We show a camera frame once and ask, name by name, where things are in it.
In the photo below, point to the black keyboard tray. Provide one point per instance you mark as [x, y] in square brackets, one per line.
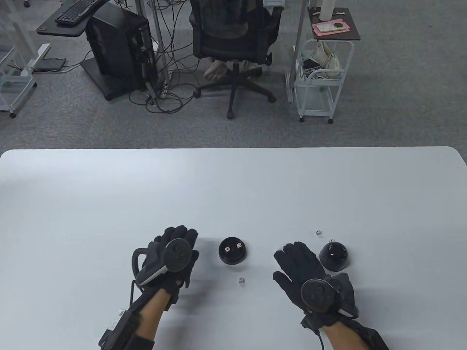
[62, 31]

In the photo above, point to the black computer stand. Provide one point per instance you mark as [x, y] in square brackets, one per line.
[109, 91]

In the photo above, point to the person's right hand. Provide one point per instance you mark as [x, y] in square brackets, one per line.
[299, 260]

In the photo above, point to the black pouch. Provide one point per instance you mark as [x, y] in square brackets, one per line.
[311, 64]

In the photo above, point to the black box on floor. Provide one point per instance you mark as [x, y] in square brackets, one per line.
[51, 65]

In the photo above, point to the black left forearm sensor pack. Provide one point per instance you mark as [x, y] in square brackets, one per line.
[116, 328]

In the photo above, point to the person's left forearm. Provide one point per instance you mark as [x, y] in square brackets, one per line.
[153, 313]

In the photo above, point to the black right hand controller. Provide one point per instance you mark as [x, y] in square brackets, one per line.
[316, 296]

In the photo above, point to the white rolling cart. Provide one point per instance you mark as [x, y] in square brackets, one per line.
[316, 114]

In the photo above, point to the black dice shaker base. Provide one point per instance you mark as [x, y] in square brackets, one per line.
[232, 259]

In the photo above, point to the person's black left sleeve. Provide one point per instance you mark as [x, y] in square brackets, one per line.
[138, 343]

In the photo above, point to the brown side table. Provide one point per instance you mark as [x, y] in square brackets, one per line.
[348, 34]

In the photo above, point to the black dice shaker dome cover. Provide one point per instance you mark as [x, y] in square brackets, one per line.
[334, 257]

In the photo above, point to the white paper roll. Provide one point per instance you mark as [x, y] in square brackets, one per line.
[327, 10]

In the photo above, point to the black office chair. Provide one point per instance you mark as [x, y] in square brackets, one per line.
[233, 47]

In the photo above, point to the person's right forearm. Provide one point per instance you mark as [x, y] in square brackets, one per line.
[343, 337]

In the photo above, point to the black keyboard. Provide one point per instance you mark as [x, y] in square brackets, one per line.
[74, 11]

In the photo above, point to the black hand controller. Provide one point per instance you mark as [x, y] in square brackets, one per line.
[178, 255]
[316, 296]

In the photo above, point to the beige notebook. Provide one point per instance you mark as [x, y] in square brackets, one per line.
[328, 27]

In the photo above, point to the black left hand controller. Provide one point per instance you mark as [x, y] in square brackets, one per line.
[178, 255]

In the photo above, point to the white desk foot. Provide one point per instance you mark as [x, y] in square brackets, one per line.
[36, 58]

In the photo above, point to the beige bag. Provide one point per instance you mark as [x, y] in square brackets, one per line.
[328, 60]

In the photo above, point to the black right forearm sensor pack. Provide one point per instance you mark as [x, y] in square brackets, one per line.
[370, 339]

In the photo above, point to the metal frame post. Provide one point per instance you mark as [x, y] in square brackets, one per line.
[161, 47]
[299, 36]

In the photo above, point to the black computer tower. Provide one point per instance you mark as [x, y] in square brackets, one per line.
[116, 43]

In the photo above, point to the white cart with clear panels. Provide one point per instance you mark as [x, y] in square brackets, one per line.
[14, 104]

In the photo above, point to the person's left hand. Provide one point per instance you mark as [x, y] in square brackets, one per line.
[180, 237]

